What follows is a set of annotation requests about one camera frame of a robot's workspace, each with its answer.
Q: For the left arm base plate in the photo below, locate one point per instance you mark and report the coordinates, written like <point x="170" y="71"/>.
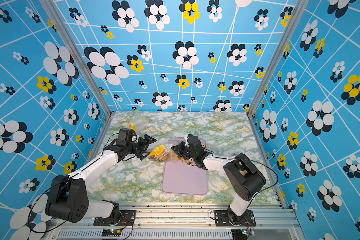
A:
<point x="122" y="219"/>

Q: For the aluminium front rail frame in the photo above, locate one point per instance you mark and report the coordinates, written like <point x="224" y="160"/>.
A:
<point x="187" y="221"/>

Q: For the lilac rectangular tray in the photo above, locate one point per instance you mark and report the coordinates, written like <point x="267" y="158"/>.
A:
<point x="179" y="178"/>

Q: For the aluminium corner post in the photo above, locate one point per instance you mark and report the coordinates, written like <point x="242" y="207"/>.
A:
<point x="276" y="57"/>
<point x="67" y="37"/>

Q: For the green circuit board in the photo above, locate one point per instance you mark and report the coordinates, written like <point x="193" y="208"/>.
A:
<point x="111" y="233"/>
<point x="240" y="234"/>

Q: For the left green circuit board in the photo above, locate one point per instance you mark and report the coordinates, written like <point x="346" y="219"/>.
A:
<point x="111" y="233"/>

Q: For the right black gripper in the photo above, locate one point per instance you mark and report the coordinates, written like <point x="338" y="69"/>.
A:
<point x="179" y="151"/>

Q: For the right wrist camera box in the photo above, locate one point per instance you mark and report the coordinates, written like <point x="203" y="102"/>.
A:
<point x="193" y="142"/>

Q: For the ziploc cookie bag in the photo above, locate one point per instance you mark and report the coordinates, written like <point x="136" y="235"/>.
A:
<point x="163" y="153"/>

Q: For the left aluminium corner post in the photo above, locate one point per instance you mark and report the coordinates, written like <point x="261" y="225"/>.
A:
<point x="67" y="37"/>

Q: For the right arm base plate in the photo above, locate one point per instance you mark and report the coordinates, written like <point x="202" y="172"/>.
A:
<point x="229" y="219"/>

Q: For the right green circuit board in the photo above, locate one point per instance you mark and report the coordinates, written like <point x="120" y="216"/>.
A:
<point x="240" y="234"/>

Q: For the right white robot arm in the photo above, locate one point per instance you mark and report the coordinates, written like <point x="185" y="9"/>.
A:
<point x="246" y="179"/>

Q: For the right aluminium corner post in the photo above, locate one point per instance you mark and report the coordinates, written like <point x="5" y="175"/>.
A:
<point x="276" y="57"/>

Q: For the ziploc bag of cookies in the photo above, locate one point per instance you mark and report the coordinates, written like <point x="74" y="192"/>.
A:
<point x="138" y="123"/>

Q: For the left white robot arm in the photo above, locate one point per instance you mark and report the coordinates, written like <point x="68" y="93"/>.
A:
<point x="68" y="198"/>

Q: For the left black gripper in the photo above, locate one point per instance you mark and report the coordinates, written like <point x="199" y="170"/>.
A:
<point x="147" y="138"/>

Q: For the poured cookies pile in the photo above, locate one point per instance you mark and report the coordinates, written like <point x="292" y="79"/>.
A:
<point x="196" y="158"/>

